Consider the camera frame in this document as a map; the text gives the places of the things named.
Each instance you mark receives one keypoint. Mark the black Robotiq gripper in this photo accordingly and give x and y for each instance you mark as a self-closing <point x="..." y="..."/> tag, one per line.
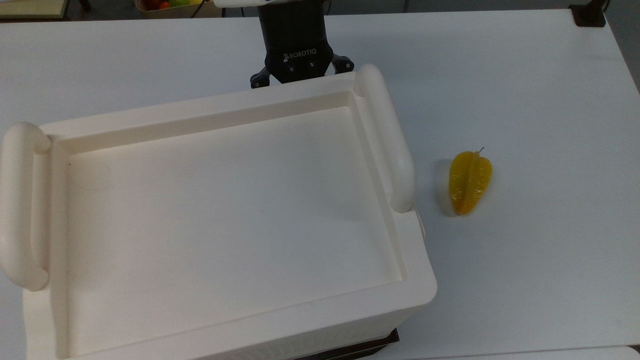
<point x="295" y="37"/>

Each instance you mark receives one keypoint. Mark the bin of toy fruit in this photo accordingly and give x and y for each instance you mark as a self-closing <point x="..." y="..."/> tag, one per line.
<point x="170" y="4"/>

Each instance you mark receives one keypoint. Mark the yellow toy star fruit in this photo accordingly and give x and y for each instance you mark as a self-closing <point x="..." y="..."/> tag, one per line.
<point x="469" y="182"/>

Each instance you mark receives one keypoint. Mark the pale yellow board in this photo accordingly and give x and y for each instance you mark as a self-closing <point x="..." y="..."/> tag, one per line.
<point x="32" y="7"/>

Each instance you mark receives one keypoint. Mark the black stand base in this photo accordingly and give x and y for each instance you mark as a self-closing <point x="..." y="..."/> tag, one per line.
<point x="590" y="14"/>

